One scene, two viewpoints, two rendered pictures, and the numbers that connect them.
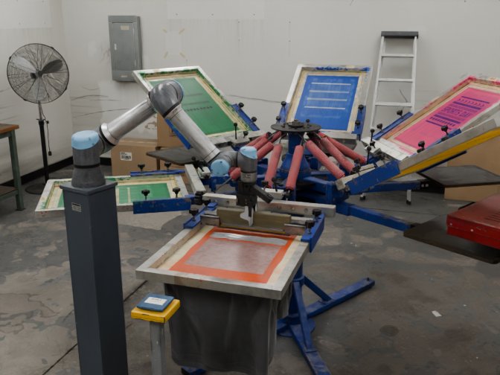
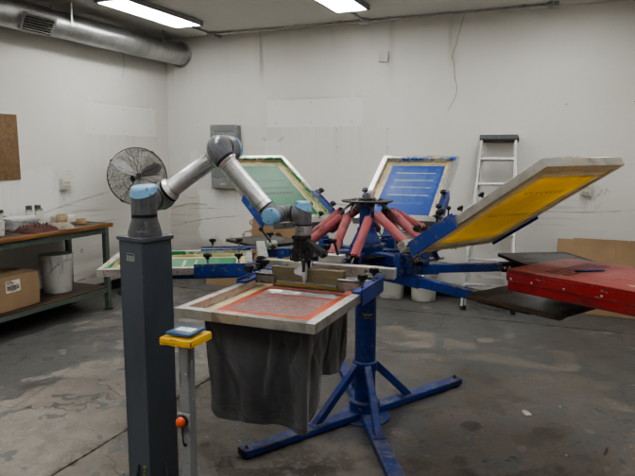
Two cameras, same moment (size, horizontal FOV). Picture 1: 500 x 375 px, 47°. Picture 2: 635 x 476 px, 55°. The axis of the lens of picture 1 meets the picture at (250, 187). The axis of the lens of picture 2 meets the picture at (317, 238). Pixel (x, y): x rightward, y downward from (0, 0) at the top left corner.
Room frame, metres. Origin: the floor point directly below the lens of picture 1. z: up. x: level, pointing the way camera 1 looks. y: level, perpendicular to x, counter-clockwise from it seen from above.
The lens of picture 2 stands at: (-0.14, -0.31, 1.57)
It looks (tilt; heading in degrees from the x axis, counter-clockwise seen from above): 8 degrees down; 5
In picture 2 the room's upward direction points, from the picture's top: straight up
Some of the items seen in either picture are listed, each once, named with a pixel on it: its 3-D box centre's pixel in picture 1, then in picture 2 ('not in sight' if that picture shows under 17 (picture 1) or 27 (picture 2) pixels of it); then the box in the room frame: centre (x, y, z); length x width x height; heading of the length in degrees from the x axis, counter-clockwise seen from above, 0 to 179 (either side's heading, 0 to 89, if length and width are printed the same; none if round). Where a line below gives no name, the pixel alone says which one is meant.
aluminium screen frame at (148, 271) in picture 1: (239, 245); (287, 297); (2.34, 0.05, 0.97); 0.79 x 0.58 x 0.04; 162
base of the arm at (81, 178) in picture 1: (88, 172); (145, 224); (2.52, 0.73, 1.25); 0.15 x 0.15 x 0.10
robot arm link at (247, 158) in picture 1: (248, 159); (302, 212); (2.54, 0.01, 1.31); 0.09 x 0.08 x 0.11; 81
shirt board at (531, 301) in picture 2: (388, 219); (456, 288); (2.85, -0.72, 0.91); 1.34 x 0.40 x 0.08; 42
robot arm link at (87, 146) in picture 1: (86, 147); (144, 198); (2.53, 0.73, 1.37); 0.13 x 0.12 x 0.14; 171
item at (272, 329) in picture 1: (280, 306); (328, 360); (2.22, -0.13, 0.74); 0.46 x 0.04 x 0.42; 162
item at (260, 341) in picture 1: (216, 327); (255, 373); (2.06, 0.14, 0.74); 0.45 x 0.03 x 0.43; 72
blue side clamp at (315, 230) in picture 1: (312, 233); (368, 290); (2.48, -0.29, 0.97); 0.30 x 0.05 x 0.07; 162
